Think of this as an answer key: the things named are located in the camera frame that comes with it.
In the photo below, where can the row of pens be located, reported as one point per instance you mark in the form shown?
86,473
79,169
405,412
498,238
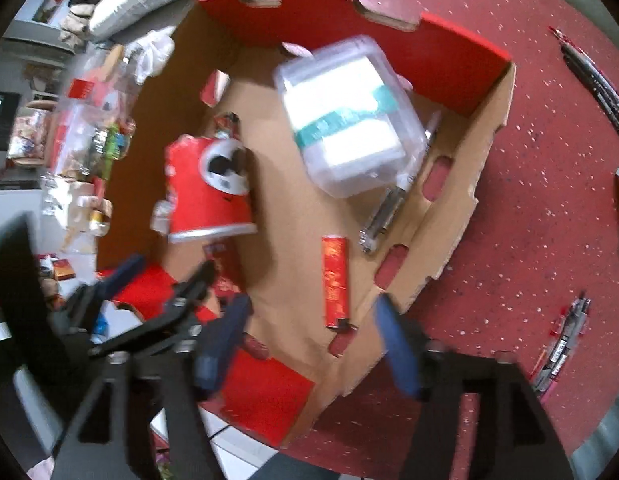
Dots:
609,110

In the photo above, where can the dark marker pens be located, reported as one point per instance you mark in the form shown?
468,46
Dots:
579,51

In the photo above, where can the silver metal pen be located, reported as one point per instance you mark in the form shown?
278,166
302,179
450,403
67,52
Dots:
384,215

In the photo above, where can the wooden snack tray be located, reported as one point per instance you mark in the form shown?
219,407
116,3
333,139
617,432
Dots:
24,135

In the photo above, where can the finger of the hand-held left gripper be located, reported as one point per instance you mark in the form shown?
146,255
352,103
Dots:
124,270
197,282

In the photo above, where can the large red snack can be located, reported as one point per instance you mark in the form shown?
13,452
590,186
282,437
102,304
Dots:
204,200

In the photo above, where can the glass jar with wooden lid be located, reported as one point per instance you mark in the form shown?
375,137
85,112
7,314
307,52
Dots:
112,60

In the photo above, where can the beige jacket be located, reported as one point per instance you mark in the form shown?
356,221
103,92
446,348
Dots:
77,20

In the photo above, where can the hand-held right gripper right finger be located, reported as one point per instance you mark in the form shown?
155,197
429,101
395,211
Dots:
397,345

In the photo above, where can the clear plastic snack bag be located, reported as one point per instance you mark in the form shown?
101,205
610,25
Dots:
79,125

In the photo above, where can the red rectangular card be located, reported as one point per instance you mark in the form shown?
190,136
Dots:
227,275

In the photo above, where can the black marker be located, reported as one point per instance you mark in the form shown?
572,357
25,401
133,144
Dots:
597,85

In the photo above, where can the green snack bag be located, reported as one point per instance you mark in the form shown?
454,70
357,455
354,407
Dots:
112,147

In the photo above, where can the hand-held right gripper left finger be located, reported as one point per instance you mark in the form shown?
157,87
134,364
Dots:
219,350

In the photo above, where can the red label card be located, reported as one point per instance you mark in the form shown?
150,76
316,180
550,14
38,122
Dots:
80,89

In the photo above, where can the white plastic bag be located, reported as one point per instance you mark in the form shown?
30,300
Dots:
154,50

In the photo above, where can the clear plastic container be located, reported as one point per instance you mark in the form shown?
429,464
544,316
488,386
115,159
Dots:
339,125

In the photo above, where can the red cardboard tray box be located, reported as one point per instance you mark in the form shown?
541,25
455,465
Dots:
299,240

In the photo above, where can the red gel pen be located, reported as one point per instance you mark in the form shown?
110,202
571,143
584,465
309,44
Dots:
545,355

